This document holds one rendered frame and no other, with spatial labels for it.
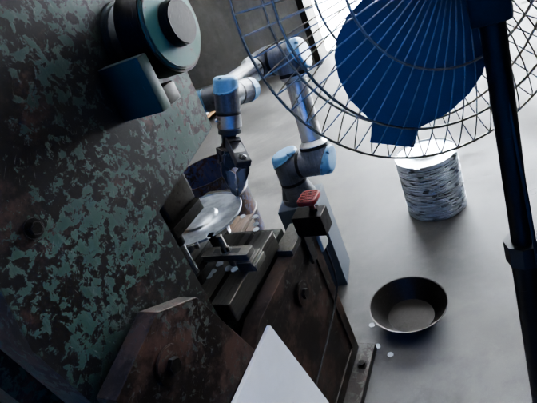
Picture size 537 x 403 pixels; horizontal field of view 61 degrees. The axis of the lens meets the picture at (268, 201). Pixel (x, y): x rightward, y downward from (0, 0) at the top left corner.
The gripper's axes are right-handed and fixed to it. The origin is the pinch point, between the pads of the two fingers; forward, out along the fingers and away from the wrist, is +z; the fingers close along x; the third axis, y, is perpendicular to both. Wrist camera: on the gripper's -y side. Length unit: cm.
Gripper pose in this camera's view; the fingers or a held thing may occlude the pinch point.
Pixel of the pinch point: (237, 193)
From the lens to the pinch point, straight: 144.0
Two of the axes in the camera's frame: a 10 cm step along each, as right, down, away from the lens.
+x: -9.2, 1.9, -3.4
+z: 0.6, 9.3, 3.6
